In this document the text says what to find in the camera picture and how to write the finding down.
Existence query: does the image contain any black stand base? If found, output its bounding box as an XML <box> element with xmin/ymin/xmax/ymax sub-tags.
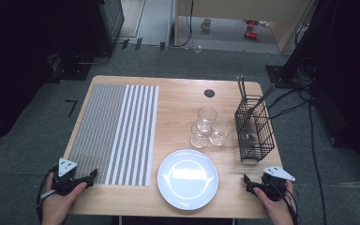
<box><xmin>51</xmin><ymin>52</ymin><xmax>112</xmax><ymax>82</ymax></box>
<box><xmin>265</xmin><ymin>64</ymin><xmax>313</xmax><ymax>90</ymax></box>

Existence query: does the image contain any silver cutlery piece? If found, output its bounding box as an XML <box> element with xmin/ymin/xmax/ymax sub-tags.
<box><xmin>236</xmin><ymin>74</ymin><xmax>245</xmax><ymax>101</ymax></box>
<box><xmin>246</xmin><ymin>84</ymin><xmax>277</xmax><ymax>125</ymax></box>
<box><xmin>239</xmin><ymin>74</ymin><xmax>248</xmax><ymax>101</ymax></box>

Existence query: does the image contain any black curtain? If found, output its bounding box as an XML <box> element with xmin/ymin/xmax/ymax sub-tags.
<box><xmin>312</xmin><ymin>0</ymin><xmax>360</xmax><ymax>179</ymax></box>
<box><xmin>0</xmin><ymin>0</ymin><xmax>104</xmax><ymax>151</ymax></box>

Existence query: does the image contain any right hand-held gripper cable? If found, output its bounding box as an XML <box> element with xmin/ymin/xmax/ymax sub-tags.
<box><xmin>273</xmin><ymin>179</ymin><xmax>299</xmax><ymax>225</ymax></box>

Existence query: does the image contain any grey mug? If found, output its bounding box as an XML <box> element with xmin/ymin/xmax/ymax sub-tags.
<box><xmin>201</xmin><ymin>18</ymin><xmax>213</xmax><ymax>32</ymax></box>

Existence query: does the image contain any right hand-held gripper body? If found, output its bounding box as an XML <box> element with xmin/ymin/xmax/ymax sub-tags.
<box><xmin>259</xmin><ymin>165</ymin><xmax>296</xmax><ymax>202</ymax></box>

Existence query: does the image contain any black hanging cable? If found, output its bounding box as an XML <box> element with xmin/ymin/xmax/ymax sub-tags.
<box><xmin>172</xmin><ymin>0</ymin><xmax>195</xmax><ymax>48</ymax></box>

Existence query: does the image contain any black floor cable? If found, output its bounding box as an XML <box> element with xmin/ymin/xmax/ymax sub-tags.
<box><xmin>307</xmin><ymin>93</ymin><xmax>327</xmax><ymax>225</ymax></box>
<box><xmin>267</xmin><ymin>88</ymin><xmax>308</xmax><ymax>111</ymax></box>
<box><xmin>270</xmin><ymin>101</ymin><xmax>310</xmax><ymax>120</ymax></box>

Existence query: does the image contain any left hand-held gripper cable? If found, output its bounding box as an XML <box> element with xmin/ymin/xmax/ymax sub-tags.
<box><xmin>37</xmin><ymin>167</ymin><xmax>59</xmax><ymax>223</ymax></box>

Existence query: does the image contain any white cable bundle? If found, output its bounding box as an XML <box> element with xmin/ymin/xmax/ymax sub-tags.
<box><xmin>294</xmin><ymin>22</ymin><xmax>309</xmax><ymax>45</ymax></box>

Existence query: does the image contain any black cabinet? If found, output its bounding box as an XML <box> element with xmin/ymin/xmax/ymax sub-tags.
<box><xmin>97</xmin><ymin>0</ymin><xmax>126</xmax><ymax>55</ymax></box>

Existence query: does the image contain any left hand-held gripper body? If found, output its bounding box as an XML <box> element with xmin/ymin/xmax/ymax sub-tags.
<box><xmin>52</xmin><ymin>157</ymin><xmax>82</xmax><ymax>197</ymax></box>

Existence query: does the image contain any black stand column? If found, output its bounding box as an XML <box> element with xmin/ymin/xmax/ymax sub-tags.
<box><xmin>280</xmin><ymin>0</ymin><xmax>338</xmax><ymax>83</ymax></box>

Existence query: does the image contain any person's right hand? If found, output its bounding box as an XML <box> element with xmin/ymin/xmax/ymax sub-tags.
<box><xmin>252</xmin><ymin>181</ymin><xmax>294</xmax><ymax>225</ymax></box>

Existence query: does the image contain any hand-held gripper cable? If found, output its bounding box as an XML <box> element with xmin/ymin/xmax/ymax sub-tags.
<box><xmin>273</xmin><ymin>179</ymin><xmax>299</xmax><ymax>225</ymax></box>
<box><xmin>37</xmin><ymin>167</ymin><xmax>59</xmax><ymax>223</ymax></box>

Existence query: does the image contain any black wire cutlery basket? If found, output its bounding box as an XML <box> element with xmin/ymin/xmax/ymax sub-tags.
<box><xmin>233</xmin><ymin>94</ymin><xmax>276</xmax><ymax>163</ymax></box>

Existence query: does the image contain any white plate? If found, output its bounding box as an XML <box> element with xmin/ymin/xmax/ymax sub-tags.
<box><xmin>157</xmin><ymin>149</ymin><xmax>219</xmax><ymax>211</ymax></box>

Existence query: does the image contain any person's left hand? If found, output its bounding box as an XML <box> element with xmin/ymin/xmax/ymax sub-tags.
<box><xmin>41</xmin><ymin>181</ymin><xmax>88</xmax><ymax>225</ymax></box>

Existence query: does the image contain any clear drinking glass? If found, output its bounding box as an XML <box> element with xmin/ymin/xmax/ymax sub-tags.
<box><xmin>209</xmin><ymin>121</ymin><xmax>232</xmax><ymax>147</ymax></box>
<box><xmin>197</xmin><ymin>106</ymin><xmax>218</xmax><ymax>132</ymax></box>
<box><xmin>190</xmin><ymin>123</ymin><xmax>212</xmax><ymax>149</ymax></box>

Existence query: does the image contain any grey white striped placemat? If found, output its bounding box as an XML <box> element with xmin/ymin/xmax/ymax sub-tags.
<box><xmin>67</xmin><ymin>83</ymin><xmax>159</xmax><ymax>187</ymax></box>

